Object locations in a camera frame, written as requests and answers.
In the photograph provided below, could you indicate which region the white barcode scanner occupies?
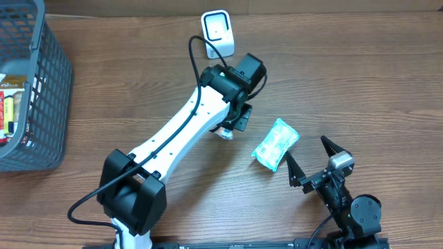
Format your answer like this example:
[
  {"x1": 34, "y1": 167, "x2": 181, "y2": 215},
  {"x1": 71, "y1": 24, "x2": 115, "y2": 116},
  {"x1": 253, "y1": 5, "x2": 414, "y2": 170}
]
[{"x1": 201, "y1": 10, "x2": 235, "y2": 57}]

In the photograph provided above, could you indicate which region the teal tissue pack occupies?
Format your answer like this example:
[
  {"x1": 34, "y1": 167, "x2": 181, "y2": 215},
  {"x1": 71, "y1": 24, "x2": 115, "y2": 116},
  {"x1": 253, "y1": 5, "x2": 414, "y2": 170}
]
[{"x1": 251, "y1": 118, "x2": 300, "y2": 172}]

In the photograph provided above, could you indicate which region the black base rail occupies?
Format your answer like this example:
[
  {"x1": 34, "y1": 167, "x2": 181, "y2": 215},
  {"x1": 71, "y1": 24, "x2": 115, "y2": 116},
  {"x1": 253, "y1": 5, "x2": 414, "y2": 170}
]
[{"x1": 82, "y1": 238, "x2": 391, "y2": 249}]

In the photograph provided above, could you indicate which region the red snack bar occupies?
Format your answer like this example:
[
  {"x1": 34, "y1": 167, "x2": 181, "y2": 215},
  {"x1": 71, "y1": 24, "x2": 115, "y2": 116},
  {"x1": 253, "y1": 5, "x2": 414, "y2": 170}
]
[{"x1": 0, "y1": 91, "x2": 7, "y2": 145}]

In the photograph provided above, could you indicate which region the orange tissue pack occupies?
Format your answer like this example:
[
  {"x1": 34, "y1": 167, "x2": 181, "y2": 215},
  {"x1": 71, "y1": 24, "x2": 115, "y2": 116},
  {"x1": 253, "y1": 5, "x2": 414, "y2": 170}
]
[{"x1": 215, "y1": 127, "x2": 233, "y2": 140}]

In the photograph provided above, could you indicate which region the grey plastic mesh basket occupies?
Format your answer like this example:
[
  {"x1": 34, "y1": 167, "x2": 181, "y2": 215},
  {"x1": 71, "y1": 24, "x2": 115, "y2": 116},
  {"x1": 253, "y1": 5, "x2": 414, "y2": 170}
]
[{"x1": 1, "y1": 0, "x2": 73, "y2": 172}]

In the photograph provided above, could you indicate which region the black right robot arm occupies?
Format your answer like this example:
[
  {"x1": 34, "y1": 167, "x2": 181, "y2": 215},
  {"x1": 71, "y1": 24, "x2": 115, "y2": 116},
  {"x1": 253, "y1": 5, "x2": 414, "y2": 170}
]
[{"x1": 285, "y1": 136, "x2": 389, "y2": 248}]

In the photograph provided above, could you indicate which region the beige brown snack pouch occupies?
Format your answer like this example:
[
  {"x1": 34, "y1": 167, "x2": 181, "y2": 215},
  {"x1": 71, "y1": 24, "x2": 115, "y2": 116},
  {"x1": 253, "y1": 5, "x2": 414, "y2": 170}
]
[{"x1": 1, "y1": 74, "x2": 27, "y2": 91}]

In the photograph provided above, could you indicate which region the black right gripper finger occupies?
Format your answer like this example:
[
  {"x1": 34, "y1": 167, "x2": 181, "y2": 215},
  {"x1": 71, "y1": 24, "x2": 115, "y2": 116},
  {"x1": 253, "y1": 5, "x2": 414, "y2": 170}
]
[
  {"x1": 320, "y1": 136, "x2": 350, "y2": 158},
  {"x1": 285, "y1": 151, "x2": 306, "y2": 187}
]

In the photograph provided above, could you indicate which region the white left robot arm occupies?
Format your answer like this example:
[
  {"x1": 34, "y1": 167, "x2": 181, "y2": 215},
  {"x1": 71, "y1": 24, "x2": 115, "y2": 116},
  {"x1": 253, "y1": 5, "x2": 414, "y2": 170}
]
[{"x1": 97, "y1": 53, "x2": 266, "y2": 248}]

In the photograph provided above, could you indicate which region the yellow highlighter pen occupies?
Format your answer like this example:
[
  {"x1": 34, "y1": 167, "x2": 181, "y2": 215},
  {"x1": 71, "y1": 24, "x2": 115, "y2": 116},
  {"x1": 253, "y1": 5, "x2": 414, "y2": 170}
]
[{"x1": 3, "y1": 95, "x2": 15, "y2": 135}]

